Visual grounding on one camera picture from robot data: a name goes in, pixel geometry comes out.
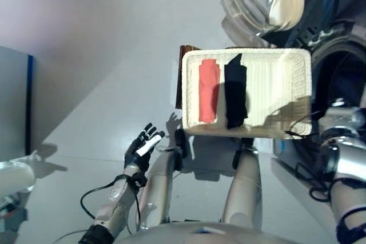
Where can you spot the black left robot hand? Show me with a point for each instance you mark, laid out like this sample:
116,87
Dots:
137,155

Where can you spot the red cloth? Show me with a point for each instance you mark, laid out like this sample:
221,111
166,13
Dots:
208,92

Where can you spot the black cloth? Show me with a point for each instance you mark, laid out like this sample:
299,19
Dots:
236,95

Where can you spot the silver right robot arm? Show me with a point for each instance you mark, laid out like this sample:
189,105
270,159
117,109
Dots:
347,164

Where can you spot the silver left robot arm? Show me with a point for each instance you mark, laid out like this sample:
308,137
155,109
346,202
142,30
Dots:
114,212

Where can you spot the white rounded machine base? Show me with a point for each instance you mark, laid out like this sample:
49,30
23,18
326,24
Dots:
14,174

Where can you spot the dark grey washing machine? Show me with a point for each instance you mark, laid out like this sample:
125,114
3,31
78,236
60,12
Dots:
340,67

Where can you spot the silver left robot leg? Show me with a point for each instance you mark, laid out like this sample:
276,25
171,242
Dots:
160,187

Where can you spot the silver robot leg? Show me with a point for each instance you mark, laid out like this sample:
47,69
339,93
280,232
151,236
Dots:
246,187
160,187

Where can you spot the brown wooden stool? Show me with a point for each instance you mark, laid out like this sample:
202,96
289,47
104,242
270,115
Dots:
179,84

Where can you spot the silver robot torso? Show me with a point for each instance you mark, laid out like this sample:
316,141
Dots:
200,235

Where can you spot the silver right robot leg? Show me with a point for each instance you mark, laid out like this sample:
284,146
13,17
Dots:
246,187

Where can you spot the grey panel with blue edge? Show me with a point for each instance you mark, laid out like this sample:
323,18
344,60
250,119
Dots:
14,98

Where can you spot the white wicker basket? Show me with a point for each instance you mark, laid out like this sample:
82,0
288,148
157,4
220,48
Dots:
271,84

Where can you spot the round glass washer door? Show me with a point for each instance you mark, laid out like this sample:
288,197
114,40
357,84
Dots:
274,4

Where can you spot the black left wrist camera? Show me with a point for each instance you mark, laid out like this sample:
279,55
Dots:
139,180

